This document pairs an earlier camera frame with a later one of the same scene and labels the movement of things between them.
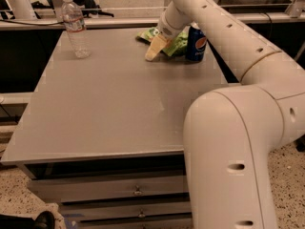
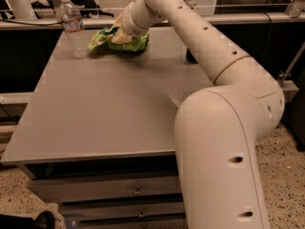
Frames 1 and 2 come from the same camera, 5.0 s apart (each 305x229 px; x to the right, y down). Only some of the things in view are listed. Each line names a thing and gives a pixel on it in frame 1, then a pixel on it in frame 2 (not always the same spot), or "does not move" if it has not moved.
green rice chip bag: x=176 y=43 → x=100 y=40
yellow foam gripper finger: x=158 y=43 → x=120 y=37
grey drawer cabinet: x=102 y=136 does not move
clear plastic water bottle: x=74 y=24 does not move
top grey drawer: x=65 y=190 does not move
